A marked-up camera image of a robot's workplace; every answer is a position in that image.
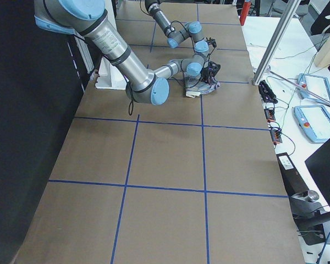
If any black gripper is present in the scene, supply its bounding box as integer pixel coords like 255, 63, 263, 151
201, 61, 212, 85

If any navy white striped polo shirt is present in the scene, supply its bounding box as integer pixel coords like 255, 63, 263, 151
184, 75, 220, 98

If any black tool on desk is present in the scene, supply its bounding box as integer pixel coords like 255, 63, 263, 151
258, 80, 278, 104

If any orange black connector module one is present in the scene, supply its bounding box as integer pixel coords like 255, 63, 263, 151
264, 108, 276, 123

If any red cylinder tube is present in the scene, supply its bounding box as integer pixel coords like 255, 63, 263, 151
239, 0, 251, 26

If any orange black connector module two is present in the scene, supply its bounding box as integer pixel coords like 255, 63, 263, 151
269, 127, 282, 145

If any metal rod with green tip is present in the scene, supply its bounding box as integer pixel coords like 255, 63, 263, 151
268, 69, 330, 106

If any white side desk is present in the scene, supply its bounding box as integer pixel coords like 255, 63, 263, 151
242, 16, 330, 263

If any far blue teach pendant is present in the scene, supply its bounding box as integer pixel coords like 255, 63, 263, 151
298, 73, 330, 101

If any blue teach pendant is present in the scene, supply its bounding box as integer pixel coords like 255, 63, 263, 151
293, 104, 330, 144
298, 73, 330, 101

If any near blue teach pendant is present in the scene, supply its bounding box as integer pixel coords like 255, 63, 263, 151
293, 104, 330, 144

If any black rectangular device box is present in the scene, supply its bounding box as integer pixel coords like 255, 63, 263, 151
276, 152, 309, 196

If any black monitor on stand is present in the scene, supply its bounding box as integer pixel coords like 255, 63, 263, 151
289, 139, 330, 245

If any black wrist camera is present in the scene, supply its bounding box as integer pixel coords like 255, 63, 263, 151
206, 37, 217, 48
208, 61, 221, 78

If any black braided right cable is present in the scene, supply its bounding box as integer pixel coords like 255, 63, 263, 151
167, 20, 199, 53

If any black braided cable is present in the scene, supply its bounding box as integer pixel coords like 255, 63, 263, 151
125, 76, 137, 116
167, 20, 199, 53

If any aluminium extrusion frame post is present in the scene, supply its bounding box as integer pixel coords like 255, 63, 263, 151
252, 0, 301, 85

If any black braided left cable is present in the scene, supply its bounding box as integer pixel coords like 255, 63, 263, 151
125, 76, 137, 116

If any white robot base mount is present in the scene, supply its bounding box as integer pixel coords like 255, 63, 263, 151
95, 57, 126, 90

